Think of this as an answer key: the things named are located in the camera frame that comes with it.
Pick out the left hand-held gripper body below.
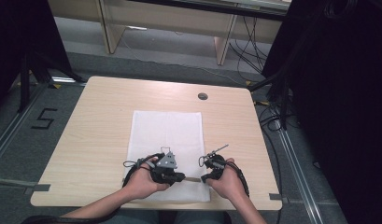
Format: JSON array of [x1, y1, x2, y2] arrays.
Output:
[[149, 147, 178, 186]]

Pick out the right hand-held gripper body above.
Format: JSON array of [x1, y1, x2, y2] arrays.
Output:
[[199, 144, 230, 179]]

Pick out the white textured cloth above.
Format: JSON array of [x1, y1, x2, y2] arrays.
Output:
[[122, 110, 211, 203]]

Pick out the person's right hand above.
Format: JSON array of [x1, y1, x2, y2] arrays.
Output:
[[206, 158, 247, 202]]

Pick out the person's left hand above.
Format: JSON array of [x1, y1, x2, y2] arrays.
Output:
[[122, 156, 171, 201]]

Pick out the person's lap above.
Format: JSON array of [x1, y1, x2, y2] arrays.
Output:
[[108, 209, 233, 224]]

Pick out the black curtain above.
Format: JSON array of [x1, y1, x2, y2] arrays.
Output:
[[0, 0, 73, 110], [262, 0, 382, 224]]

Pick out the light wooden desk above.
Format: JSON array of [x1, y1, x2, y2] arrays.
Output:
[[48, 0, 293, 66]]

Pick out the black metal stand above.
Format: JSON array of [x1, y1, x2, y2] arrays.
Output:
[[18, 50, 87, 114]]

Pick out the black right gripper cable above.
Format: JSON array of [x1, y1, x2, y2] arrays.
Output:
[[227, 161, 251, 199]]

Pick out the black cables beside table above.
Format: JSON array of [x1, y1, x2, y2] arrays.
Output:
[[253, 98, 288, 224]]

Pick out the metal floor rail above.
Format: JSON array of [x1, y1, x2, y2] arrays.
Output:
[[0, 83, 47, 167], [275, 120, 324, 224]]

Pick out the black floor cables bundle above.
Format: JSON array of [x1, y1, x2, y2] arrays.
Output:
[[228, 15, 271, 75]]

